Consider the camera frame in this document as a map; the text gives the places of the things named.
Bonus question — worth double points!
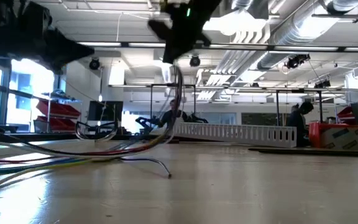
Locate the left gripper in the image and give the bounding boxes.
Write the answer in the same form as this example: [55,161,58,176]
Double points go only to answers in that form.
[11,0,95,75]

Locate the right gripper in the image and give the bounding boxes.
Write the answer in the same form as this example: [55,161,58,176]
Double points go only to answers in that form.
[147,0,223,65]

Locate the black cable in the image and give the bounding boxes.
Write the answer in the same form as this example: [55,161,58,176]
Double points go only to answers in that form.
[118,63,185,180]

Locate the grey shelf rack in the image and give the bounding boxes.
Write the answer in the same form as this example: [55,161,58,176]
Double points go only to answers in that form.
[32,90,83,134]

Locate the red storage bin row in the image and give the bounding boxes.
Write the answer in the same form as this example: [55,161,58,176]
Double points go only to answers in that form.
[35,99,82,118]
[35,116,78,132]

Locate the black monitor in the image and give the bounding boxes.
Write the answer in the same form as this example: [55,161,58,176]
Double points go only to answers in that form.
[88,100,124,122]

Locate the person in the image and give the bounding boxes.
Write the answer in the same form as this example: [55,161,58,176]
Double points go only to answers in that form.
[159,98,188,128]
[286,101,315,147]

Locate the clear safety glasses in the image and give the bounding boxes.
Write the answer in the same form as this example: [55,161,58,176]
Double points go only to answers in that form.
[75,120,120,143]

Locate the small red storage bin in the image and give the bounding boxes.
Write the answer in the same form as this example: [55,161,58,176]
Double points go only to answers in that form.
[336,106,354,125]

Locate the black aluminium table frame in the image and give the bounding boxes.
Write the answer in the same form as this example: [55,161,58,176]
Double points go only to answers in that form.
[0,119,358,158]

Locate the silver ventilation duct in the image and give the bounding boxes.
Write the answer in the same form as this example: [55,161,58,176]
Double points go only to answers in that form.
[256,0,358,71]

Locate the white slotted cable duct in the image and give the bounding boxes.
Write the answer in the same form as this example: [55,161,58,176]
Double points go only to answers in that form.
[167,121,298,149]

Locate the black ceiling camera rig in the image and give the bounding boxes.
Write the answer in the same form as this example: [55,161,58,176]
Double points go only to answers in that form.
[283,54,311,70]

